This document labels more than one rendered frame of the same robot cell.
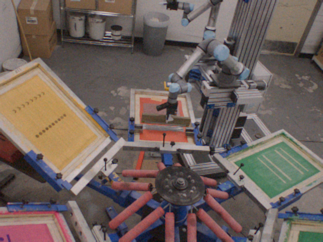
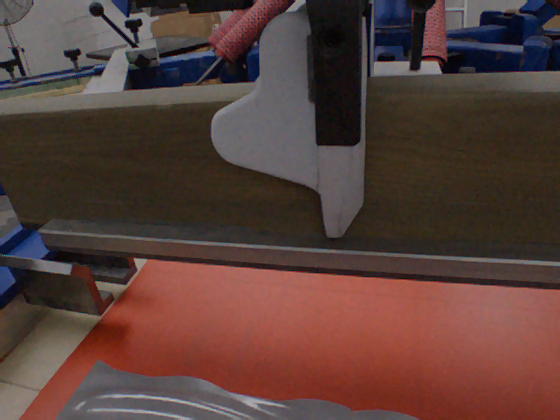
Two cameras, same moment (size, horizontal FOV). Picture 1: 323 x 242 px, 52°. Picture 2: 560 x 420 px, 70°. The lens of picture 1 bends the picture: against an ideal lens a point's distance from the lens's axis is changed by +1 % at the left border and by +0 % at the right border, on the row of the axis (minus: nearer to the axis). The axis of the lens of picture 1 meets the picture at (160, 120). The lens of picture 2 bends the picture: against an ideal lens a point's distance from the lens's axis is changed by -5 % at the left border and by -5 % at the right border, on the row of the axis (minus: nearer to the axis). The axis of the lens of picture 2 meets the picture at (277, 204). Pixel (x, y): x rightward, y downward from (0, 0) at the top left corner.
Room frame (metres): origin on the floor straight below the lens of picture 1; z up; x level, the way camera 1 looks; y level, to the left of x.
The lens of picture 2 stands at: (2.31, 0.00, 1.19)
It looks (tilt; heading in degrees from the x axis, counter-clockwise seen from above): 30 degrees down; 206
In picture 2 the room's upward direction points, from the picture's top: 6 degrees counter-clockwise
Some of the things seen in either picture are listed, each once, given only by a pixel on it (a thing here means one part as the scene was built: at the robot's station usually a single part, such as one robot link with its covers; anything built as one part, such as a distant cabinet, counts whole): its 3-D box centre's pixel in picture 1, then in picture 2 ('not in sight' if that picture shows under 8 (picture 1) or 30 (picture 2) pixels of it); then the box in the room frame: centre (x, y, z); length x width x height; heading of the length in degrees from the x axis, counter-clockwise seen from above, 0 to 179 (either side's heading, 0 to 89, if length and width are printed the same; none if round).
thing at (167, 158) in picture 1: (167, 158); not in sight; (1.78, -0.10, 1.02); 0.17 x 0.06 x 0.05; 9
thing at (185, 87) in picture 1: (182, 87); not in sight; (2.22, -0.13, 1.39); 0.11 x 0.11 x 0.08; 38
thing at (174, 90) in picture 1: (174, 91); not in sight; (2.15, -0.07, 1.39); 0.09 x 0.08 x 0.11; 128
